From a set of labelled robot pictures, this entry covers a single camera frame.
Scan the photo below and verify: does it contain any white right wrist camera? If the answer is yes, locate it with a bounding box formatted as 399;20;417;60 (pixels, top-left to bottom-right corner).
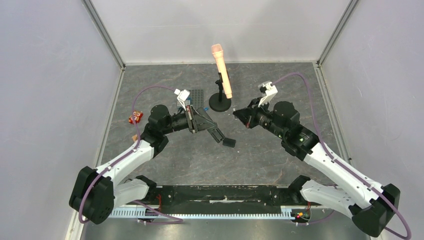
258;81;278;107

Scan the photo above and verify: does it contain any pink toy microphone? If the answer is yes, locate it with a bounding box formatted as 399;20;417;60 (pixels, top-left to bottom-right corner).
211;43;233;99

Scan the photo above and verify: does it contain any red owl toy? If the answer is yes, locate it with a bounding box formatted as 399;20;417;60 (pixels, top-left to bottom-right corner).
128;110;144;125

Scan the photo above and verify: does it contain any black mounting base plate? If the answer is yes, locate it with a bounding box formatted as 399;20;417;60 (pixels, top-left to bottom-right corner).
142;185;308;215

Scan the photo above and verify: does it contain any black microphone stand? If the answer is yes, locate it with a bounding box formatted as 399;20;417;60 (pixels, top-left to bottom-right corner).
208;72;232;112

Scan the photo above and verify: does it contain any black battery cover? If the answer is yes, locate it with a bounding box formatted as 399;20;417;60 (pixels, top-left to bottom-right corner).
222;137;237;148

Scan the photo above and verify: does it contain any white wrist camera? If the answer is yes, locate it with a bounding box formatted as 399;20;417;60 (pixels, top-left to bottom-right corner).
258;81;278;107
173;88;190;111

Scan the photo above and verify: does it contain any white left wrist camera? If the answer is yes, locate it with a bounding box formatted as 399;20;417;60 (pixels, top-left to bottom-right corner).
173;88;190;111

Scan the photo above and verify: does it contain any grey brick baseplate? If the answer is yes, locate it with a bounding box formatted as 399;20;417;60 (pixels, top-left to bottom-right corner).
184;89;205;110

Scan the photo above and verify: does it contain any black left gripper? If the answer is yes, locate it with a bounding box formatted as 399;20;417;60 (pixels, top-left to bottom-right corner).
161;105;217;135

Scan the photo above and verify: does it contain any white slotted cable duct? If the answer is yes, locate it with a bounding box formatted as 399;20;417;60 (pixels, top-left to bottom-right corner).
108;206;296;221

